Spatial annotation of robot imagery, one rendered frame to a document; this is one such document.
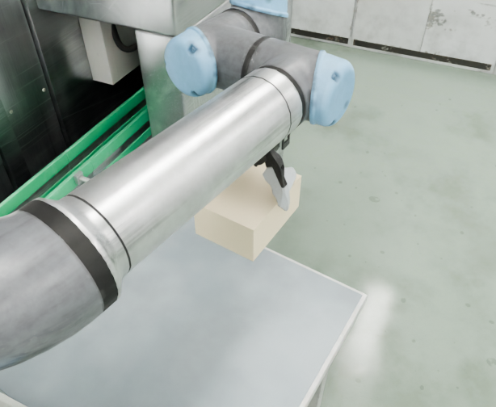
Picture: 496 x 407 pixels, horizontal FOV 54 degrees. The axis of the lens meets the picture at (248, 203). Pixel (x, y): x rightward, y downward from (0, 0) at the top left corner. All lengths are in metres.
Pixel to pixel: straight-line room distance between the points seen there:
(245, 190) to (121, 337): 0.47
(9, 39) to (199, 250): 0.65
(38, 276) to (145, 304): 0.84
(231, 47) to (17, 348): 0.38
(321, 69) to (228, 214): 0.35
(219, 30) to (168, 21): 0.48
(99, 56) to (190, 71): 0.84
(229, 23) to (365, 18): 3.31
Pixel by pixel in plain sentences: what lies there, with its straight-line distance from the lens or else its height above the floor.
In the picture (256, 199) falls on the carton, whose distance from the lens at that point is 0.81.
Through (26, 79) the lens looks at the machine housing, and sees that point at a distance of 1.31.
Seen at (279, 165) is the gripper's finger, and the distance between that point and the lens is 0.76.
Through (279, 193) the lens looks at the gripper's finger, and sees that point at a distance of 0.79.
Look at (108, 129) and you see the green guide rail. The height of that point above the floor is 0.93.
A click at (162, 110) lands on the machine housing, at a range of 1.19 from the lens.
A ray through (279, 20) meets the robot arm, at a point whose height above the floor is 1.42.
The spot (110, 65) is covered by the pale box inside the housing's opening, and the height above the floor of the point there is 1.06.
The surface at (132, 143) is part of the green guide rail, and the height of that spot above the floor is 0.91.
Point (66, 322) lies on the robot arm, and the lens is 0.35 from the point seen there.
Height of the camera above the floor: 1.67
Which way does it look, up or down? 43 degrees down
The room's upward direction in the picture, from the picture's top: straight up
